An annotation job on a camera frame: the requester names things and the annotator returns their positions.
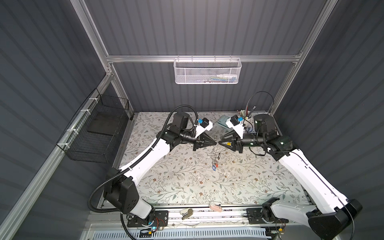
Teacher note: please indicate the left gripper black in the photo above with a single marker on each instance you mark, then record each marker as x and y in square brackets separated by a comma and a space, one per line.
[200, 140]

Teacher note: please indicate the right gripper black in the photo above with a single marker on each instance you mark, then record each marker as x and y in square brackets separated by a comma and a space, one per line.
[235, 140]

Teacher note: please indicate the grey beaded keyring coil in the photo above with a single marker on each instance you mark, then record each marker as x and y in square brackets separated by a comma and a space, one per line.
[215, 154]

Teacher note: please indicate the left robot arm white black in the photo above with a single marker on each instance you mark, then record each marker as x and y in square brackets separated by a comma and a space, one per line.
[120, 186]

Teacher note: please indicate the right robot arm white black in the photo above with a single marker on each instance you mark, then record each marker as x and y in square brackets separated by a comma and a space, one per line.
[330, 212]

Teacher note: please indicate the teal calculator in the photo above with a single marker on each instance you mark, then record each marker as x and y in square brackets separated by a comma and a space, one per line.
[222, 121]

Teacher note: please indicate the floral table mat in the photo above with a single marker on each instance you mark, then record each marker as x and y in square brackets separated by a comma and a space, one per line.
[186, 177]

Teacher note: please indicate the pink tape dispenser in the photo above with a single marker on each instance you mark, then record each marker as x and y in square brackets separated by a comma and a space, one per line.
[215, 207]

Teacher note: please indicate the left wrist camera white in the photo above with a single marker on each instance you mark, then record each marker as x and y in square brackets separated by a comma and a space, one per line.
[202, 126]

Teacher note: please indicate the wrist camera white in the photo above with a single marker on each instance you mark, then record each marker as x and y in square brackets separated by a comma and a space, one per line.
[235, 123]
[202, 126]

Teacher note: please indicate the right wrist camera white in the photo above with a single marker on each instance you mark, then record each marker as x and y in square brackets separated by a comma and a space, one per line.
[235, 123]

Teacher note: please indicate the white wire wall basket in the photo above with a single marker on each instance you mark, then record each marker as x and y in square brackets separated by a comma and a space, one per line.
[207, 71]

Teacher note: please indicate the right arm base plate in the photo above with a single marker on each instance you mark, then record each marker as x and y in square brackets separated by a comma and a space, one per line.
[253, 216]

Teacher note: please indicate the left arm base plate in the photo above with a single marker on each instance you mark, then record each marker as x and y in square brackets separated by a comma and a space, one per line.
[154, 219]

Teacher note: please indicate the black wire side basket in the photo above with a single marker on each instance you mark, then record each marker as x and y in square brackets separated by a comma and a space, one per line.
[98, 130]

